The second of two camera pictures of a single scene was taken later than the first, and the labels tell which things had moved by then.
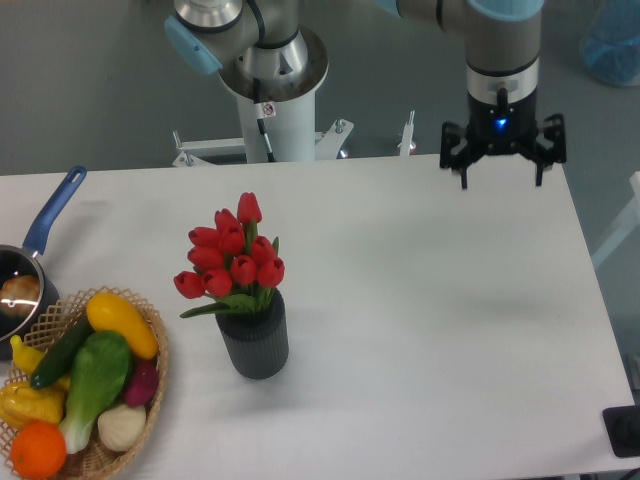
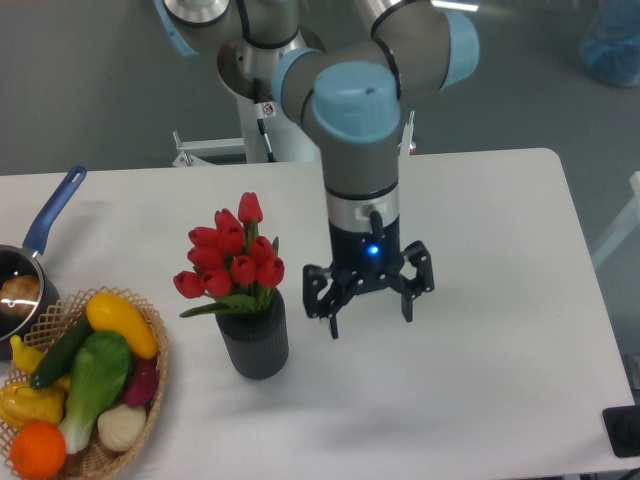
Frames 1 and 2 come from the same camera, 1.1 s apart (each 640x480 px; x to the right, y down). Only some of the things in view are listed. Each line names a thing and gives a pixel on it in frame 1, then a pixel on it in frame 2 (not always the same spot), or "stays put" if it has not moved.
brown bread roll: (19, 295) stays put
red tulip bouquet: (231, 264) stays put
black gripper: (502, 128) → (366, 261)
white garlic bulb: (121, 428) stays put
